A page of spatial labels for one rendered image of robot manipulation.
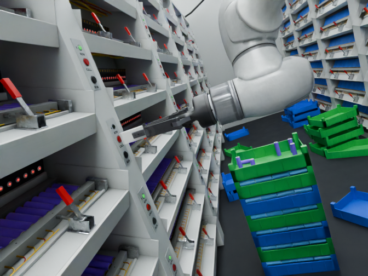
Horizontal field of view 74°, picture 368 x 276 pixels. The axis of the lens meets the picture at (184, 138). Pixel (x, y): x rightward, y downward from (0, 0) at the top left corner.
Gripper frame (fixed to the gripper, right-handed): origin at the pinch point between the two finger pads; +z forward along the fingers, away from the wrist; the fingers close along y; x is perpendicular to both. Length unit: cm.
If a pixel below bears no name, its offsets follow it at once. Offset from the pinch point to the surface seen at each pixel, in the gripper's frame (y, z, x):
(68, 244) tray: -24.9, 7.2, -10.7
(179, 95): 135, 13, 1
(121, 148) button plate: -0.6, 4.4, -2.1
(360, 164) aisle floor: 120, -93, -85
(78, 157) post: -4.7, 13.7, -0.3
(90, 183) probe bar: -8.3, 11.0, -6.5
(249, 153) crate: 58, -24, -33
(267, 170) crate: 37, -29, -35
